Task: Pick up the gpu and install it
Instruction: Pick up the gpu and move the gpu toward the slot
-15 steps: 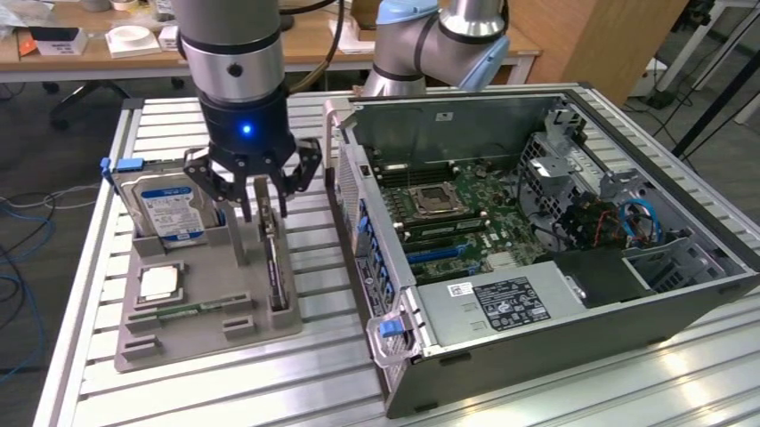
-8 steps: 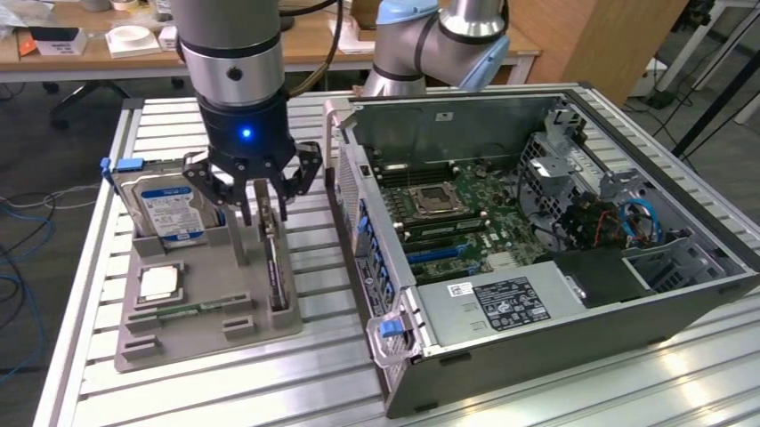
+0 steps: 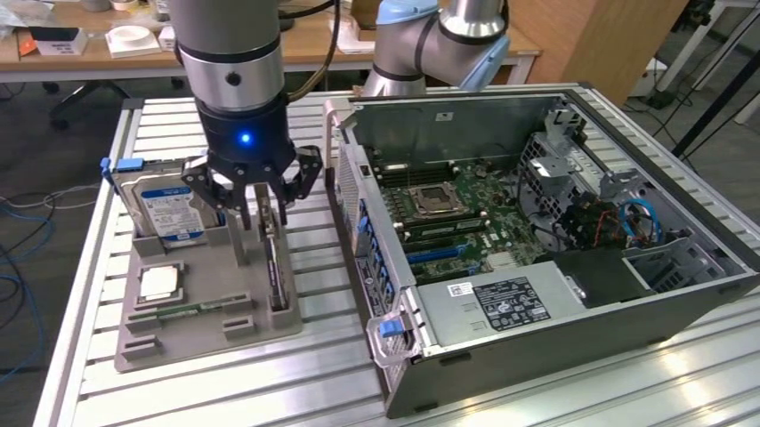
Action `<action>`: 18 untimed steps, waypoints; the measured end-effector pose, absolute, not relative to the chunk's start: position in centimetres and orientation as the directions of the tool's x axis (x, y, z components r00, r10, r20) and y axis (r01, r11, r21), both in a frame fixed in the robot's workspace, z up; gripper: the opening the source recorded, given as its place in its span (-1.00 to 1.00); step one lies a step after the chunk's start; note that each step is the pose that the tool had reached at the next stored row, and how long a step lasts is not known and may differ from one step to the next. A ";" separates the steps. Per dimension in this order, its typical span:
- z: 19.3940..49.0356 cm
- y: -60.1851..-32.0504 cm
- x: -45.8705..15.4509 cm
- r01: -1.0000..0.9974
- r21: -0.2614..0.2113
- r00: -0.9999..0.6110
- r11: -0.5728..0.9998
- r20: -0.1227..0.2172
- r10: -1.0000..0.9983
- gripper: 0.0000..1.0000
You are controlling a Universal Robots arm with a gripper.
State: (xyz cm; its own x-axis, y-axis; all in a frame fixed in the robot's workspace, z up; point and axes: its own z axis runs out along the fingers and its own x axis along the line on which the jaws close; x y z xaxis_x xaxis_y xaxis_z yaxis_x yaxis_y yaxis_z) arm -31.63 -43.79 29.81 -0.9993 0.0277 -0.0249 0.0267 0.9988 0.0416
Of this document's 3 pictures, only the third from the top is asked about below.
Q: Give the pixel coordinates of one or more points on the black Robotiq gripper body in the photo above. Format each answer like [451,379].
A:
[249,129]

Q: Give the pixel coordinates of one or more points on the GPU card with metal bracket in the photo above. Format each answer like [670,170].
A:
[274,271]

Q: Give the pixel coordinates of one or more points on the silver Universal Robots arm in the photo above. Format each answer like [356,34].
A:
[232,44]

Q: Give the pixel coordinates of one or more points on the hard disk in blue carrier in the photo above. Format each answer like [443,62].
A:
[169,213]

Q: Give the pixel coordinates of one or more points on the silver CPU chip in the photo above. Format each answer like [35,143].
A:
[162,282]

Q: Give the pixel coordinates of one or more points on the small white carton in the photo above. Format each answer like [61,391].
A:
[168,37]

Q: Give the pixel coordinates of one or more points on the white paper booklet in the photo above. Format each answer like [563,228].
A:
[356,42]

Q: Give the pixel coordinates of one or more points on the green RAM stick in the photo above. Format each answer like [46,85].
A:
[178,310]

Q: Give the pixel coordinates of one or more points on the white square holder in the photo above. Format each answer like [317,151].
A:
[134,42]

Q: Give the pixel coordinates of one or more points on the blue expansion slot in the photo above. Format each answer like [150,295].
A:
[433,254]

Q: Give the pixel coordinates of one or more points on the black office chair base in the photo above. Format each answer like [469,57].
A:
[89,95]

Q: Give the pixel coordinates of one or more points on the green motherboard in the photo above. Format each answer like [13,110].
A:
[475,209]

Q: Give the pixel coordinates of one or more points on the wooden desk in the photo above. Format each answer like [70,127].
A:
[89,64]

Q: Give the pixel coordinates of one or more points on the brown cardboard box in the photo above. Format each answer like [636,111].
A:
[364,13]

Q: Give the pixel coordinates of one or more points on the grey plastic parts rack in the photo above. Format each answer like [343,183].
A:
[208,338]

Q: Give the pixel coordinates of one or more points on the blue case latch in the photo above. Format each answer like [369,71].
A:
[391,329]

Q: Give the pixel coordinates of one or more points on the white box with black lid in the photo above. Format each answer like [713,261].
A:
[59,44]

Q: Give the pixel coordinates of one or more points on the grey cup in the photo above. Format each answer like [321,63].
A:
[95,5]

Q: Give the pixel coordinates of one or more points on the silver chipset heatsink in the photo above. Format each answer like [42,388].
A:
[502,261]

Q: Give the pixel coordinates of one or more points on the orange card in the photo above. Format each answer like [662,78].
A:
[27,46]

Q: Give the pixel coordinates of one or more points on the grey power supply unit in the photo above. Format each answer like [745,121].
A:
[511,302]

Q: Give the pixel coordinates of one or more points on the clear plastic bag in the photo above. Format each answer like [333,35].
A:
[25,13]

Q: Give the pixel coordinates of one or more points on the open black PC case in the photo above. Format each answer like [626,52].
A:
[535,364]

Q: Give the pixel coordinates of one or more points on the wooden cabinet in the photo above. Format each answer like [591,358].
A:
[618,53]

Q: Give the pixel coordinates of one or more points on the black tripod stand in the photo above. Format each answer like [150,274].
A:
[713,89]

